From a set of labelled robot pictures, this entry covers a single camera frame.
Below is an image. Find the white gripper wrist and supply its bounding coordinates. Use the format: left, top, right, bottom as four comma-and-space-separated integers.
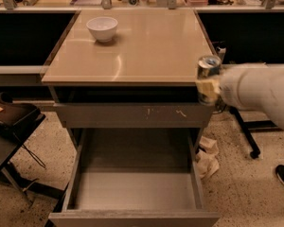
196, 64, 261, 110

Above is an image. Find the silver blue redbull can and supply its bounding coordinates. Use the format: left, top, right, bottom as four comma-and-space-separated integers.
196, 55, 222, 106

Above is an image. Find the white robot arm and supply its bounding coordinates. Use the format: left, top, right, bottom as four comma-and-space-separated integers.
196, 64, 284, 130

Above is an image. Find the beige counter cabinet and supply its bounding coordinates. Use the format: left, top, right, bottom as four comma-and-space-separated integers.
43, 8, 214, 102

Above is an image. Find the grey open middle drawer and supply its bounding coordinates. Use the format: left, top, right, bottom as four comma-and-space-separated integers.
49, 129, 220, 227

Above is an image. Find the grey closed upper drawer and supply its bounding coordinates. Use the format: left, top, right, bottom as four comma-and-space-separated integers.
54, 103, 213, 129

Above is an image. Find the black stand leg with wheel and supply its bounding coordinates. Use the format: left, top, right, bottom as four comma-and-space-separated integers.
229, 107, 277, 159

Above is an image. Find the crumpled white cloth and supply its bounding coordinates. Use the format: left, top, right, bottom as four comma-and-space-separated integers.
196, 136, 220, 179

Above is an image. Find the white ceramic bowl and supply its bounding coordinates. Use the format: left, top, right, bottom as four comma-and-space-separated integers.
86, 17, 118, 42

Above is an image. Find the black tray side table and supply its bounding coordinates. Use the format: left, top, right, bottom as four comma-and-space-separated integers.
0, 93, 63, 204

